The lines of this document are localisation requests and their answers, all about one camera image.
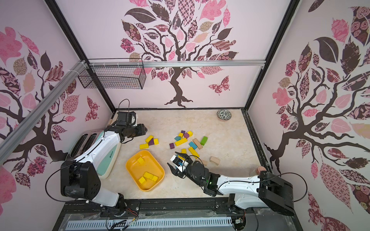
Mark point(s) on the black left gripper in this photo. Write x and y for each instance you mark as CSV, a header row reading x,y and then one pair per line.
x,y
142,130

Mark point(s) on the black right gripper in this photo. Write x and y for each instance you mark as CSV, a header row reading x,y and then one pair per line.
x,y
179,167

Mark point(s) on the yellow rectangular block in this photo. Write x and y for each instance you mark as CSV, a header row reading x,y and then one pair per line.
x,y
149,139

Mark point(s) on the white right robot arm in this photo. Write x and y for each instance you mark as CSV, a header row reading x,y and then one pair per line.
x,y
260,191

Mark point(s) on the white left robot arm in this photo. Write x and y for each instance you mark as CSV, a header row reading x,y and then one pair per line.
x,y
81,177

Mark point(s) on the yellow flat block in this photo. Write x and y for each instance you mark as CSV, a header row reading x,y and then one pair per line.
x,y
144,146

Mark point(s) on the yellow plastic tray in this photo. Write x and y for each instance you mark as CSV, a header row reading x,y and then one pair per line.
x,y
145,170

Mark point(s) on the purple triangle block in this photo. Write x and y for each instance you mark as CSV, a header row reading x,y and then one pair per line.
x,y
151,142

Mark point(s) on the teal small block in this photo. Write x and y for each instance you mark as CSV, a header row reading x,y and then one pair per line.
x,y
193,145

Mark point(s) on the long yellow block upper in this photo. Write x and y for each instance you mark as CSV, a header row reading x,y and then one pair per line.
x,y
181,141

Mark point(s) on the tan long block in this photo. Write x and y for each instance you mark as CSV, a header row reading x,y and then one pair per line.
x,y
197,143

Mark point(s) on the beige wooden block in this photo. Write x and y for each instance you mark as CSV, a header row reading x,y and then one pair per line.
x,y
215,160

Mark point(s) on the green block upper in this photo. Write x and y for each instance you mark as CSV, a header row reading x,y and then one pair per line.
x,y
204,140

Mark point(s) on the mint green toaster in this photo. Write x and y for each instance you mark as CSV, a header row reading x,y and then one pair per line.
x,y
98,147

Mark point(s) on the patterned ceramic bowl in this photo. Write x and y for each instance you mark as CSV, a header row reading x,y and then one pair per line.
x,y
224,115

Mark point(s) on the black wire basket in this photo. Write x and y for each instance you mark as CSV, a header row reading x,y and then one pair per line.
x,y
114,73

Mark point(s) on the white cable duct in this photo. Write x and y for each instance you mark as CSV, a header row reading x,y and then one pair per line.
x,y
152,224

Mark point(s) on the aluminium frame rail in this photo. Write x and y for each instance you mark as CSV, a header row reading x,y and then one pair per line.
x,y
13,140

